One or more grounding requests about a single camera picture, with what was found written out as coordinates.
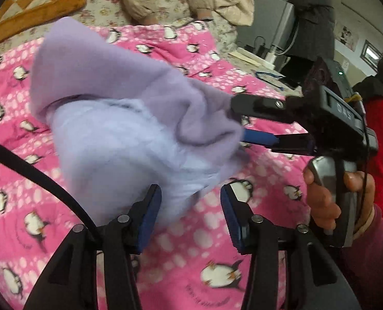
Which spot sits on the person's red jacket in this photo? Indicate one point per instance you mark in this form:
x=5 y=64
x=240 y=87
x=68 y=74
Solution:
x=381 y=135

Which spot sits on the lilac fleece garment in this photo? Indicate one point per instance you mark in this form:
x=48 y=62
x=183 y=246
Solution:
x=120 y=129

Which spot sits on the grey appliance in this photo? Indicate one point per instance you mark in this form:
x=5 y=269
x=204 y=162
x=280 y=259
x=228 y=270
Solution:
x=269 y=19

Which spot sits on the pink penguin print blanket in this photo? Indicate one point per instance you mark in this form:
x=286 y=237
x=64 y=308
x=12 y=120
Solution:
x=185 y=264

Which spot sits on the wall poster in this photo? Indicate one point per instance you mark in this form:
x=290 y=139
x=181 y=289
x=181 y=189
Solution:
x=349 y=37

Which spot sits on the person's right forearm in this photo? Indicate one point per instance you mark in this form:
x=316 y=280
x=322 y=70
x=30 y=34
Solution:
x=372 y=264

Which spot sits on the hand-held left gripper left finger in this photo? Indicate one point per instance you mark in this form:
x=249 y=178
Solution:
x=152 y=213

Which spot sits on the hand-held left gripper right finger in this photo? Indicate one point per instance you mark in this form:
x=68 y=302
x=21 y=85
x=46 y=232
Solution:
x=227 y=210

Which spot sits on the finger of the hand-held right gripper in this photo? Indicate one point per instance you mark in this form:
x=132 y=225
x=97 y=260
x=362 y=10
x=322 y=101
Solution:
x=259 y=106
x=259 y=137

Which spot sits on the orange checkered blanket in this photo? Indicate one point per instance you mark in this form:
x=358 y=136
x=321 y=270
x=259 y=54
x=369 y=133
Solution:
x=33 y=3

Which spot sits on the white power strip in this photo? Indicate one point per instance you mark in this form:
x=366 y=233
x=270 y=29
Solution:
x=270 y=57

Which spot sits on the person's right hand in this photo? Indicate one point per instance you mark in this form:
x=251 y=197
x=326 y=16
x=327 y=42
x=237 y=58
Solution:
x=320 y=206

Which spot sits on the floral bed sheet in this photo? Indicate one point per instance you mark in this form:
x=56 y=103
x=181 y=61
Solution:
x=104 y=6

